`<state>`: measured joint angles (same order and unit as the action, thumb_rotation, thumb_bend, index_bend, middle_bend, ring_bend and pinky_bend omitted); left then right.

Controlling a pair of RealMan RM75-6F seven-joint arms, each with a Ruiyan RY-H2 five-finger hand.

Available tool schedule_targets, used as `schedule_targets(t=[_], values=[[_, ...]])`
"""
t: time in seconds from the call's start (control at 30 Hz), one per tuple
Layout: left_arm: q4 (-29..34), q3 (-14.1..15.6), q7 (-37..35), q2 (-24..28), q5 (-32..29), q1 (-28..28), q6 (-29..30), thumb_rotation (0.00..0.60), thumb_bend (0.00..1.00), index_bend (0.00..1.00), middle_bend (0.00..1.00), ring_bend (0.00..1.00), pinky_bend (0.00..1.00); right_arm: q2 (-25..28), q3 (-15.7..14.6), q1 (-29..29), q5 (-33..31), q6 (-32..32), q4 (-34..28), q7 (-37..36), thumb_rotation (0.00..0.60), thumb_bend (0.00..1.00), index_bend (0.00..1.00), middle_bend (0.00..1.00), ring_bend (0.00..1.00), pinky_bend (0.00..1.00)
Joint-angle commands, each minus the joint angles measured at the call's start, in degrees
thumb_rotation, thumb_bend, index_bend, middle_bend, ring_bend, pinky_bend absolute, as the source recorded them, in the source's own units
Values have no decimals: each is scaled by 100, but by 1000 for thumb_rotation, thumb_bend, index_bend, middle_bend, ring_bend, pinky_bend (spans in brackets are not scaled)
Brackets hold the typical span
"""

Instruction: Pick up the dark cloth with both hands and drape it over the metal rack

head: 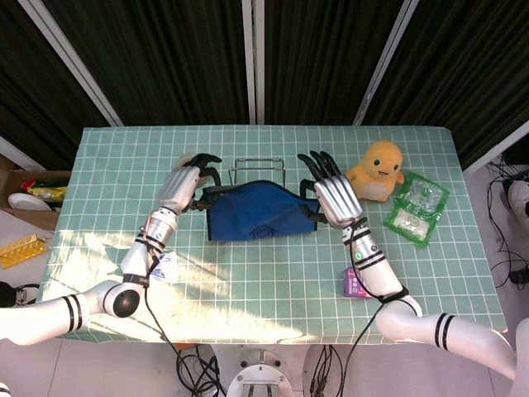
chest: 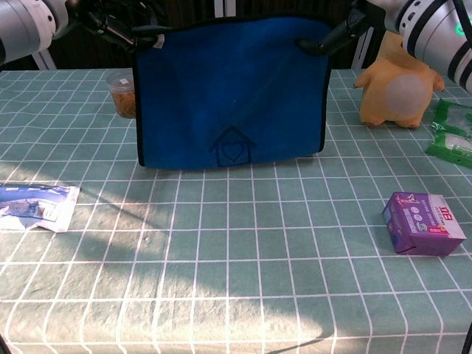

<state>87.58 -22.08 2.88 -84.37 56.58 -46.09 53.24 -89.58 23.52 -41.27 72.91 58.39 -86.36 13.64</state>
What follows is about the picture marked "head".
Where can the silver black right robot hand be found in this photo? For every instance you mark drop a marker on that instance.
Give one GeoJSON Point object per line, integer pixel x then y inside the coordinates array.
{"type": "Point", "coordinates": [339, 198]}

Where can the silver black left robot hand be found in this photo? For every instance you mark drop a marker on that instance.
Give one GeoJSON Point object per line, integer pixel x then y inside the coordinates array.
{"type": "Point", "coordinates": [179, 188]}

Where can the blue cloth bag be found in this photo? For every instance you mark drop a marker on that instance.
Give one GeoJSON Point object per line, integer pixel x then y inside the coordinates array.
{"type": "Point", "coordinates": [256, 215]}

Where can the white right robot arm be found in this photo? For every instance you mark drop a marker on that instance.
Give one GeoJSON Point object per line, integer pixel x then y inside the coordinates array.
{"type": "Point", "coordinates": [384, 285]}

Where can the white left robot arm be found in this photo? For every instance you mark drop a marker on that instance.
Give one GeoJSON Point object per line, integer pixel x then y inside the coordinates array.
{"type": "Point", "coordinates": [136, 256]}

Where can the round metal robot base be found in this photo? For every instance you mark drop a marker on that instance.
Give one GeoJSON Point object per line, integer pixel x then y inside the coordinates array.
{"type": "Point", "coordinates": [260, 374]}

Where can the yellow plush toy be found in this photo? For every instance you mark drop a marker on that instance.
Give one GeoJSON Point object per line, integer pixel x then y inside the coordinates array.
{"type": "Point", "coordinates": [378, 173]}

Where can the green plastic package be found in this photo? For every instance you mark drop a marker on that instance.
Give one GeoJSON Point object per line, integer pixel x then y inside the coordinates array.
{"type": "Point", "coordinates": [411, 225]}
{"type": "Point", "coordinates": [425, 192]}

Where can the white blue paper packet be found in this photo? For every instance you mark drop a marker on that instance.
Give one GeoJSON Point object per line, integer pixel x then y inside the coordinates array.
{"type": "Point", "coordinates": [167, 269]}

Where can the purple white carton box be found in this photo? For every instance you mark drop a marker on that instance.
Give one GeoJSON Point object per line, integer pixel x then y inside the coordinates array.
{"type": "Point", "coordinates": [353, 285]}

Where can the green white checked tablecloth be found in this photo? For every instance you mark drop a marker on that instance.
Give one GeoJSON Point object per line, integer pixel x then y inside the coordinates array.
{"type": "Point", "coordinates": [268, 281]}

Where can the black pleated curtain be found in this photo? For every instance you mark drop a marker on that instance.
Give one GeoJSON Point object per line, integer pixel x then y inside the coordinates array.
{"type": "Point", "coordinates": [475, 62]}
{"type": "Point", "coordinates": [25, 91]}
{"type": "Point", "coordinates": [322, 58]}
{"type": "Point", "coordinates": [165, 62]}

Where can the yellow snack bag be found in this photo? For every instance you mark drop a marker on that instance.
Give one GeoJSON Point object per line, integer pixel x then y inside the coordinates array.
{"type": "Point", "coordinates": [47, 193]}

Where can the brown cardboard box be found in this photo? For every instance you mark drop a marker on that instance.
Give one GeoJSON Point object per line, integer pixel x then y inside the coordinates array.
{"type": "Point", "coordinates": [45, 217]}

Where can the white paper plate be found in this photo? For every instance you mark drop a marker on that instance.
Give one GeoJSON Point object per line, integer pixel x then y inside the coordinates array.
{"type": "Point", "coordinates": [25, 202]}

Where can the yellow plastic rack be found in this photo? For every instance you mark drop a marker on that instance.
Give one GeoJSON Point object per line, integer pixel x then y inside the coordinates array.
{"type": "Point", "coordinates": [20, 250]}

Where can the white metal frame post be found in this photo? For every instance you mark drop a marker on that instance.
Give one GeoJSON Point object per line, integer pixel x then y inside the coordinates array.
{"type": "Point", "coordinates": [386, 62]}
{"type": "Point", "coordinates": [74, 62]}
{"type": "Point", "coordinates": [14, 151]}
{"type": "Point", "coordinates": [253, 62]}
{"type": "Point", "coordinates": [496, 151]}

